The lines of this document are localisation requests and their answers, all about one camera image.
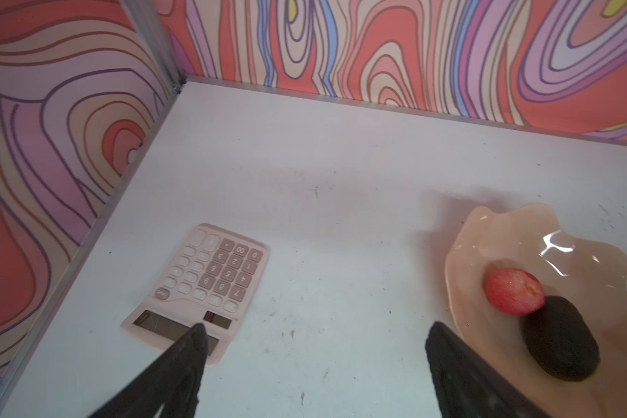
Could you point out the pink calculator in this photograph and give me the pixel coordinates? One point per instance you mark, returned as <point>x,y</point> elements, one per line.
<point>211,279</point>

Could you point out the red fake apple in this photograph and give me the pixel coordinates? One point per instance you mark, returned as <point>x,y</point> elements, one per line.
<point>513,291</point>

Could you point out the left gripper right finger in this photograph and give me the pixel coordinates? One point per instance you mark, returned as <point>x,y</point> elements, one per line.
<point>466,385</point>

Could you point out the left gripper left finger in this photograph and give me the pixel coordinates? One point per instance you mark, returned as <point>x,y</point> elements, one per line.
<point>169,387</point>

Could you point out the pink faceted fruit bowl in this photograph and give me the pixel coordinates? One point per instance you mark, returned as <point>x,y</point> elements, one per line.
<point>592,275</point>

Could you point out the dark avocado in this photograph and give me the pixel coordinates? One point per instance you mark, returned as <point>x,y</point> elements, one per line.
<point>560,341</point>

